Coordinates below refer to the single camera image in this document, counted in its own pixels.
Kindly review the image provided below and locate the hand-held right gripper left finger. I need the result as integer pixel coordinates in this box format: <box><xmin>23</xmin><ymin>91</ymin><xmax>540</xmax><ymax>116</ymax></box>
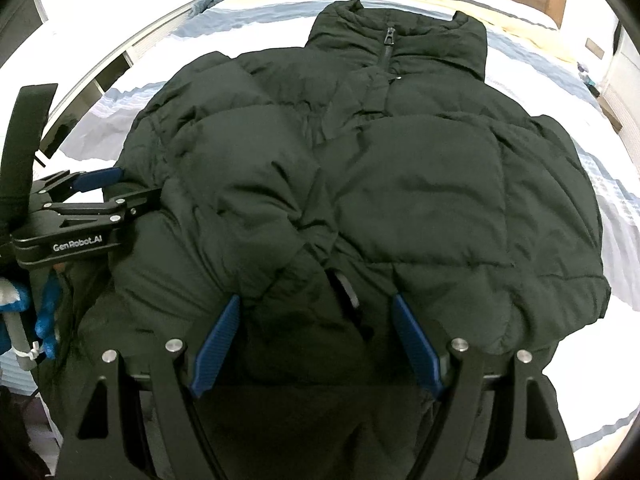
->
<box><xmin>60</xmin><ymin>294</ymin><xmax>241</xmax><ymax>480</ymax></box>

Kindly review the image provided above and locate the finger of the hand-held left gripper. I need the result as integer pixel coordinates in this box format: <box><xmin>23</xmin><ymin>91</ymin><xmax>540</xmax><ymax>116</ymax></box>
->
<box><xmin>37</xmin><ymin>166</ymin><xmax>124</xmax><ymax>206</ymax></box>
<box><xmin>47</xmin><ymin>186</ymin><xmax>164</xmax><ymax>222</ymax></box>

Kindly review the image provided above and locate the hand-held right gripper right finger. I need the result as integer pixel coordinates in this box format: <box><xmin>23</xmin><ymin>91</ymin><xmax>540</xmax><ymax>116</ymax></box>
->
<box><xmin>392</xmin><ymin>294</ymin><xmax>576</xmax><ymax>480</ymax></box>

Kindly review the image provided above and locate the black puffer jacket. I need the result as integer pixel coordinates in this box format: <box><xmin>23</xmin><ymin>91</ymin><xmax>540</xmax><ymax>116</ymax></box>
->
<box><xmin>37</xmin><ymin>0</ymin><xmax>612</xmax><ymax>480</ymax></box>

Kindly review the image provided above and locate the person's left hand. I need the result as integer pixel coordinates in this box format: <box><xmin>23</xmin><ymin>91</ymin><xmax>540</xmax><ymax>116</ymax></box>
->
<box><xmin>0</xmin><ymin>272</ymin><xmax>63</xmax><ymax>358</ymax></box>

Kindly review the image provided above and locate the white shelf unit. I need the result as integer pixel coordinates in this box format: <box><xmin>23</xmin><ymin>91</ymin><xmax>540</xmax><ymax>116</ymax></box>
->
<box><xmin>37</xmin><ymin>0</ymin><xmax>213</xmax><ymax>161</ymax></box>

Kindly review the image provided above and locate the blue cloth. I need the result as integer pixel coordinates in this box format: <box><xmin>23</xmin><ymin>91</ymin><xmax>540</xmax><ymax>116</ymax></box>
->
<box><xmin>189</xmin><ymin>0</ymin><xmax>238</xmax><ymax>17</ymax></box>

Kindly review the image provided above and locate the striped bed sheet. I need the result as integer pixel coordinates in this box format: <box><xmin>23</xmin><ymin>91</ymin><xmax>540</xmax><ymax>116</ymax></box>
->
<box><xmin>0</xmin><ymin>0</ymin><xmax>640</xmax><ymax>461</ymax></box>

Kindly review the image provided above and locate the white bedside cabinet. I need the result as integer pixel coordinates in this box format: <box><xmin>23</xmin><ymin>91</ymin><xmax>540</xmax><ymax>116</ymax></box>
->
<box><xmin>575</xmin><ymin>22</ymin><xmax>640</xmax><ymax>136</ymax></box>

